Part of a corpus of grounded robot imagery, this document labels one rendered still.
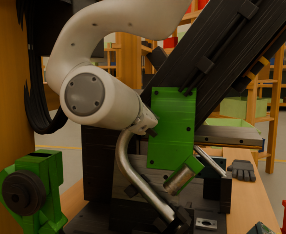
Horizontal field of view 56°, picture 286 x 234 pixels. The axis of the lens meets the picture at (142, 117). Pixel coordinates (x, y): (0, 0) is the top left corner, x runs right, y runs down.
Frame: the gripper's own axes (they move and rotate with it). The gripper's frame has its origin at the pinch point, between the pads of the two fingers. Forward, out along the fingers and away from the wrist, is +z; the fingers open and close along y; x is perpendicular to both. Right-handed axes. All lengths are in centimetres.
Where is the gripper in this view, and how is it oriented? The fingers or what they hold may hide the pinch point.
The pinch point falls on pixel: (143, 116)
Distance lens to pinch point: 67.2
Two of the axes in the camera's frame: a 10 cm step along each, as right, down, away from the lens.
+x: -7.3, 6.7, 1.2
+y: -6.3, -7.4, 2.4
